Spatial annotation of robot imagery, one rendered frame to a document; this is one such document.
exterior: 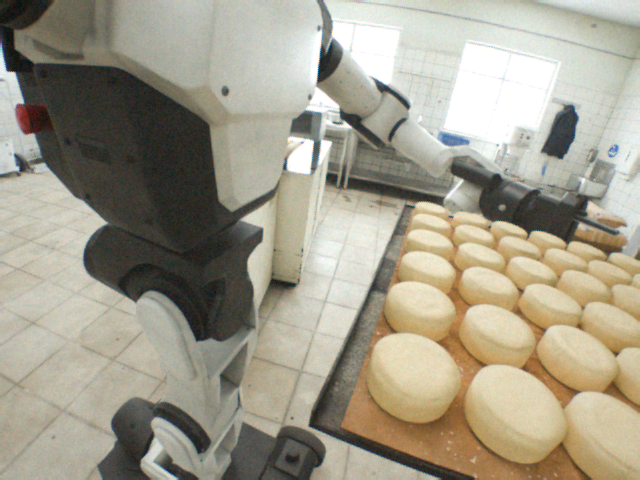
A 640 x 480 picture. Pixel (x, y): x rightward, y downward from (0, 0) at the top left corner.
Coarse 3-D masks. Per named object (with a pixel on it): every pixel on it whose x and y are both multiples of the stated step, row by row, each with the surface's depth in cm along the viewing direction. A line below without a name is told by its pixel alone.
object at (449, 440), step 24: (456, 288) 26; (456, 312) 23; (384, 336) 20; (456, 336) 20; (456, 360) 18; (528, 360) 19; (360, 384) 16; (552, 384) 17; (360, 408) 14; (456, 408) 15; (360, 432) 13; (384, 432) 13; (408, 432) 13; (432, 432) 14; (456, 432) 14; (432, 456) 12; (456, 456) 12; (480, 456) 13; (552, 456) 13
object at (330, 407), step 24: (408, 216) 43; (384, 264) 29; (384, 288) 25; (360, 312) 20; (360, 336) 20; (336, 360) 16; (360, 360) 18; (336, 384) 16; (312, 408) 13; (336, 408) 14; (336, 432) 13; (384, 456) 12; (408, 456) 12
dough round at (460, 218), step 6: (456, 216) 40; (462, 216) 40; (468, 216) 40; (474, 216) 41; (456, 222) 40; (462, 222) 39; (468, 222) 38; (474, 222) 38; (480, 222) 39; (486, 222) 39; (480, 228) 38; (486, 228) 39
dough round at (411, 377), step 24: (408, 336) 17; (384, 360) 15; (408, 360) 15; (432, 360) 15; (384, 384) 14; (408, 384) 14; (432, 384) 14; (456, 384) 14; (384, 408) 14; (408, 408) 13; (432, 408) 13
